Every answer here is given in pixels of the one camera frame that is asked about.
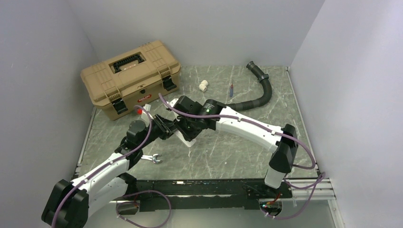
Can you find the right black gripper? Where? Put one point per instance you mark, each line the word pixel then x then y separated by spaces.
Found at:
pixel 188 136

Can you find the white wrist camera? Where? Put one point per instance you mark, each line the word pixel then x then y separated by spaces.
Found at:
pixel 172 105
pixel 145 114

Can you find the white pipe fitting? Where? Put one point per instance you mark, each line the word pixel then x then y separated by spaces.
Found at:
pixel 203 85

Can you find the tan plastic toolbox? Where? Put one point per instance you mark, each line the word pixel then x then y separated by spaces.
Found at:
pixel 136 77

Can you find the silver open-end wrench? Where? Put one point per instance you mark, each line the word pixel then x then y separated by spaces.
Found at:
pixel 153 158

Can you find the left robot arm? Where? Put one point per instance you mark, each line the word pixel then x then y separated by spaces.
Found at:
pixel 71 203

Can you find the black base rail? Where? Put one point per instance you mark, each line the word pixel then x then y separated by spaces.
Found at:
pixel 203 194

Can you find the white remote control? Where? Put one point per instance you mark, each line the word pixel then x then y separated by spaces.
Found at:
pixel 180 136

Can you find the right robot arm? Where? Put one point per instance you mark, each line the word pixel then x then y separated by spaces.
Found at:
pixel 280 141

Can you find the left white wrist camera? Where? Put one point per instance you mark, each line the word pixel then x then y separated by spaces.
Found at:
pixel 145 114

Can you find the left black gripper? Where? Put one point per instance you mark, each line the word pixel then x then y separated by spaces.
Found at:
pixel 166 127

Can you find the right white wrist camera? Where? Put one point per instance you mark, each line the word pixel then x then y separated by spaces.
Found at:
pixel 172 105

